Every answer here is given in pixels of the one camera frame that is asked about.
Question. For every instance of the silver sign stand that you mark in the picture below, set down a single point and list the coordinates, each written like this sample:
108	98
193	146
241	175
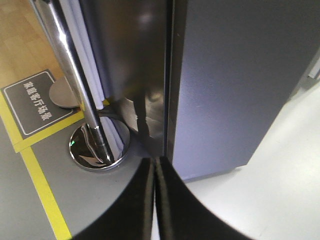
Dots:
61	94

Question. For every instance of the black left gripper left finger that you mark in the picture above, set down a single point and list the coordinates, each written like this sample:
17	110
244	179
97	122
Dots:
130	217

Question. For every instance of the chrome stanchion post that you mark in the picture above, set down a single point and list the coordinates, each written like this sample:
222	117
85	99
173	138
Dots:
102	141

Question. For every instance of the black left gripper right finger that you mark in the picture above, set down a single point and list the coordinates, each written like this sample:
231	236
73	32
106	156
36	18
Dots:
180	215

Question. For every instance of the grey floor sign mat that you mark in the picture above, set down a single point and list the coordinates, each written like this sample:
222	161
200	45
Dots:
30	104

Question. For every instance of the fridge door with white liner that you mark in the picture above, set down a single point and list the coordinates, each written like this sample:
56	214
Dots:
137	47

